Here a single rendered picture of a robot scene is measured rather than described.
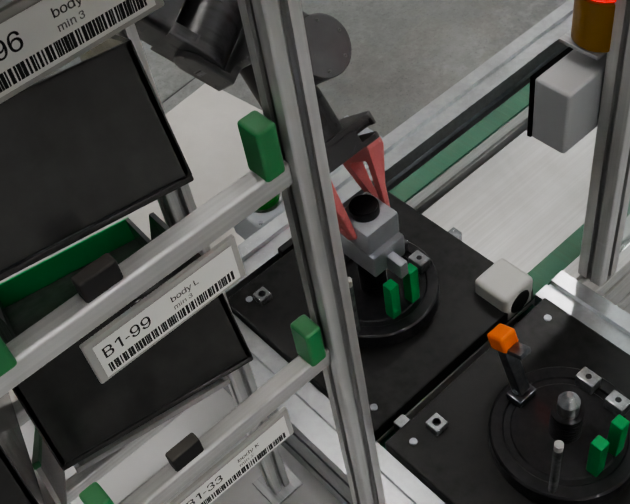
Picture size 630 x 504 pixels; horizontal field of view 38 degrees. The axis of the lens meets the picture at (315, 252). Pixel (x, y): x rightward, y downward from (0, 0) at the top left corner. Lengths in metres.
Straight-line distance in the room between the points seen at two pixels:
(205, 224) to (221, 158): 0.94
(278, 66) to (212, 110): 1.05
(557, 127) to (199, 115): 0.72
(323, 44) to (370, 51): 2.09
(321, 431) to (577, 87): 0.41
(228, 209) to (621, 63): 0.49
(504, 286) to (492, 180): 0.24
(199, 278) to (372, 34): 2.56
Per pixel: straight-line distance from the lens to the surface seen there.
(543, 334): 0.99
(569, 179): 1.21
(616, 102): 0.88
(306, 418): 0.96
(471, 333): 0.99
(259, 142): 0.42
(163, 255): 0.42
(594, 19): 0.82
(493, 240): 1.13
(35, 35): 0.33
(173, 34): 0.84
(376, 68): 2.84
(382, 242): 0.92
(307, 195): 0.46
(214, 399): 1.11
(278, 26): 0.40
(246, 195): 0.44
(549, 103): 0.85
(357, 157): 0.92
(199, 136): 1.41
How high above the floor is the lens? 1.78
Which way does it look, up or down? 49 degrees down
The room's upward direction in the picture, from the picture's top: 12 degrees counter-clockwise
